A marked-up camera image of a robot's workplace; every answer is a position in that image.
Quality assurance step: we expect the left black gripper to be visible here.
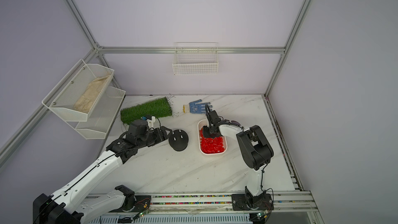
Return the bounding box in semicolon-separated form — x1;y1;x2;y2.
138;126;173;149

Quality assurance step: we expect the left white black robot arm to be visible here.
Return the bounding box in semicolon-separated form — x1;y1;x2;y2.
33;118;173;224

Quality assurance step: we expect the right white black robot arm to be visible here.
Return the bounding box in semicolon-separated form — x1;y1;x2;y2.
203;105;274;209

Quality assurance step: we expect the black round screw base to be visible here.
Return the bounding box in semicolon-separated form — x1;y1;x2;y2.
169;129;189;151

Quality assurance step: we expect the white tray of sleeves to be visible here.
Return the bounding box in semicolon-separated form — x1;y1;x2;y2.
198;119;228;156

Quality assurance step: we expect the blue dotted work glove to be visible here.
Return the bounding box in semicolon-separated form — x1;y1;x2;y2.
183;100;212;114

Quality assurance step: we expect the green artificial grass mat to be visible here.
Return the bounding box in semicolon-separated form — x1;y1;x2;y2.
120;97;173;124

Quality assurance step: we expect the purple pink brush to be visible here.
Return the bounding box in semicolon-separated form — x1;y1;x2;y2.
229;120;241;126

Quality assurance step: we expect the beige cloth in shelf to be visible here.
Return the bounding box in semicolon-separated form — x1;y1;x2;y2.
73;75;110;114

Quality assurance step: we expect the upper white mesh shelf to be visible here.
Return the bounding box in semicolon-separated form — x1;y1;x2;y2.
42;60;114;122

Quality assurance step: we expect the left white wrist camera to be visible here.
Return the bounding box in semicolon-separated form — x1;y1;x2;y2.
142;115;157;129

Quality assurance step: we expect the white wire wall basket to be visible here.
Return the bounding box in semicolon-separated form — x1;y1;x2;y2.
172;42;219;76

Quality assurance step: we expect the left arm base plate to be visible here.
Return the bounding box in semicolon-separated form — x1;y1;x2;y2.
111;195;152;213

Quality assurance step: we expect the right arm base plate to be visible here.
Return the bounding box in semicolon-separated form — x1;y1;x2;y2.
231;192;274;211

